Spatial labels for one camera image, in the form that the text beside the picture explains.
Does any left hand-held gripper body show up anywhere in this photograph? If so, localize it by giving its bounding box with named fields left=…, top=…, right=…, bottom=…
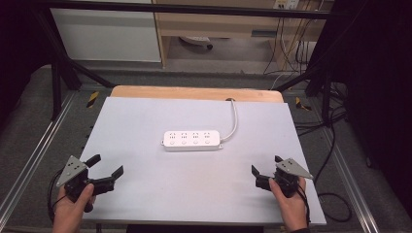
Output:
left=55, top=154, right=98, bottom=214

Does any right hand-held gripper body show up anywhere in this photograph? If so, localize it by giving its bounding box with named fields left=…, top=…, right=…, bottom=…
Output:
left=255, top=157, right=315, bottom=199

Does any person's right hand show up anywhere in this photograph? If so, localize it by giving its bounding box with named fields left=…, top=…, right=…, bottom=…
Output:
left=268, top=176, right=309, bottom=233

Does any person's left hand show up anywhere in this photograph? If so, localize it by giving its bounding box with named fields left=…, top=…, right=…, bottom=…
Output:
left=51, top=183, right=97, bottom=233

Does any yellow black floor tape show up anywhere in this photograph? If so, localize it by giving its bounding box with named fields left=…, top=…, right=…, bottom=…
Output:
left=294, top=96, right=313, bottom=112
left=86, top=90, right=100, bottom=109

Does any white power strip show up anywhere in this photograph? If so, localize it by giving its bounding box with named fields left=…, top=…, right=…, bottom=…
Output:
left=160, top=129, right=224, bottom=152

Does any black metal stand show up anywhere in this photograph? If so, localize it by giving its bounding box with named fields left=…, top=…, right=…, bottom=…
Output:
left=31, top=8, right=116, bottom=121
left=275, top=18, right=344, bottom=125

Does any black curtain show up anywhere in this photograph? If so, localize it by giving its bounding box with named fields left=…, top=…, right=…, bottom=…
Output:
left=0, top=0, right=54, bottom=125
left=307, top=0, right=412, bottom=221

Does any white cabinet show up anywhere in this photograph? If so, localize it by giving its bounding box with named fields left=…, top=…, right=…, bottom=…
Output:
left=50, top=0, right=162, bottom=63

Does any white chair base with caster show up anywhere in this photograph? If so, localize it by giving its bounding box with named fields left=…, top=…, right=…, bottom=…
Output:
left=179, top=35, right=215, bottom=50

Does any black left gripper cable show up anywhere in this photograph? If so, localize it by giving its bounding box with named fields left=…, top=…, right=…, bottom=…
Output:
left=47, top=167, right=68, bottom=225

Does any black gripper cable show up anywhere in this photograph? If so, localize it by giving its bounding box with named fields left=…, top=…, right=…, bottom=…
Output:
left=47, top=167, right=68, bottom=225
left=295, top=184, right=312, bottom=227

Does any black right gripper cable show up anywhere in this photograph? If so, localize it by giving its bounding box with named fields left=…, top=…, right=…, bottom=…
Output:
left=295, top=184, right=312, bottom=227

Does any aluminium floor rail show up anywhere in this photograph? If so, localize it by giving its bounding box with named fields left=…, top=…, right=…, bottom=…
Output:
left=322, top=127, right=381, bottom=233
left=0, top=91, right=79, bottom=224

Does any black floor cable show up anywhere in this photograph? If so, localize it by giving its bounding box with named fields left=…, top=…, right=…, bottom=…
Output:
left=292, top=82, right=354, bottom=223

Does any white power strip cable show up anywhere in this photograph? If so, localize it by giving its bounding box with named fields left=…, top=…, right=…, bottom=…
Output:
left=220, top=98, right=239, bottom=143

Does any bundle of hanging cables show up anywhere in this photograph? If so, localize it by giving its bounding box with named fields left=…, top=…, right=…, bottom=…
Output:
left=262, top=0, right=325, bottom=76

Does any white wall socket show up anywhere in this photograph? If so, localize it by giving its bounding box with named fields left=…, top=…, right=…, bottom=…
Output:
left=273, top=0, right=301, bottom=11

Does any black horizontal frame bar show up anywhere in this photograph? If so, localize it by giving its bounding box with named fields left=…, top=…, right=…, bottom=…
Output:
left=32, top=0, right=353, bottom=20

